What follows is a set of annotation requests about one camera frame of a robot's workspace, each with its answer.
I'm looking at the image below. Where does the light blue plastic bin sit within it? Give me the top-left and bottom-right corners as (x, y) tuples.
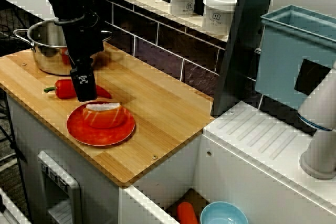
(256, 4), (336, 111)

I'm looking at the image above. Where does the silver aluminium frame rail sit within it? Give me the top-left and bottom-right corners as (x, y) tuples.
(0, 187), (31, 224)

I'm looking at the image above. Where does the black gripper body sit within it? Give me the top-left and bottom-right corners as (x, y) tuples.
(54, 13), (106, 70)

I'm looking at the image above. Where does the white lidded jar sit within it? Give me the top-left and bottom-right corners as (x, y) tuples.
(202, 0), (239, 36)
(169, 0), (199, 18)

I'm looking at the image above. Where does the grey toy faucet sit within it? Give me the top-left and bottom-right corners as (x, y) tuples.
(296, 61), (336, 180)

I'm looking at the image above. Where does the grey dispenser panel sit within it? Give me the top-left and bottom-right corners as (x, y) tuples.
(36, 150), (82, 224)

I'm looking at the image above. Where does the orange toy carrot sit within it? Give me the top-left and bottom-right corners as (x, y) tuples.
(176, 202), (199, 224)

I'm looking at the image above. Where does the long red pepper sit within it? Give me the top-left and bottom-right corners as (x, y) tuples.
(44, 79), (112, 100)

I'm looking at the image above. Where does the light blue bowl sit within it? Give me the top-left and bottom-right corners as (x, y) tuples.
(200, 201), (249, 224)

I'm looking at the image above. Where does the dark grey upright panel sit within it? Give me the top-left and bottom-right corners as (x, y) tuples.
(212, 0), (278, 116)

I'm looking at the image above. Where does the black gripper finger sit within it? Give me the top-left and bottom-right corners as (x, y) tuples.
(69, 66), (98, 103)

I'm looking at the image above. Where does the white topped bread piece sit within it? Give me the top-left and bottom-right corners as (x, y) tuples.
(82, 102), (129, 130)

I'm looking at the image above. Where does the black cable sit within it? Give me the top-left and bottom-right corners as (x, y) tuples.
(0, 87), (35, 224)

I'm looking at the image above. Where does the white toy sink unit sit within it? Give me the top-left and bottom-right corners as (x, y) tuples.
(119, 100), (336, 224)

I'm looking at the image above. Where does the beige tiled shelf ledge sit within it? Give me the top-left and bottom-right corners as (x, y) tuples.
(88, 0), (232, 42)

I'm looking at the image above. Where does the orange round plate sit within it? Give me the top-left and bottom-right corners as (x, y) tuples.
(66, 101), (137, 147)

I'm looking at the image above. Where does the stainless steel pot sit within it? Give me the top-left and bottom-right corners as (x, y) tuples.
(13, 19), (113, 76)

